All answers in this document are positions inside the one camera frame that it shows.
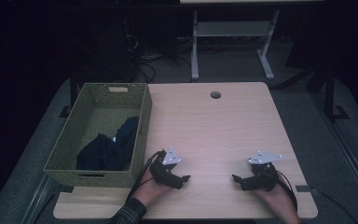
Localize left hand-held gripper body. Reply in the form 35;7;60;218
149;147;182;187

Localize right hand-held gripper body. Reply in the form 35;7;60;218
247;150;283;191

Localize dark navy printed garment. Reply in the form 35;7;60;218
76;116;141;172

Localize green woven basket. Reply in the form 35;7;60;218
42;82;154;189

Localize person's left hand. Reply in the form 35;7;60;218
133;169;172;207

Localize person's right hand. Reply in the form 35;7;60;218
255;178;303;224

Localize black metal stand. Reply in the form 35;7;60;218
276;59;351;123
58;69;79;119

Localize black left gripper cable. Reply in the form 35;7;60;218
126;150;166;201

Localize aluminium floor rail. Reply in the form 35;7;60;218
20;173;61;224
310;92;358;217

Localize black floor cables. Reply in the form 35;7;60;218
123;33;194;84

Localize white metal desk frame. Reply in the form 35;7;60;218
190;8;281;81

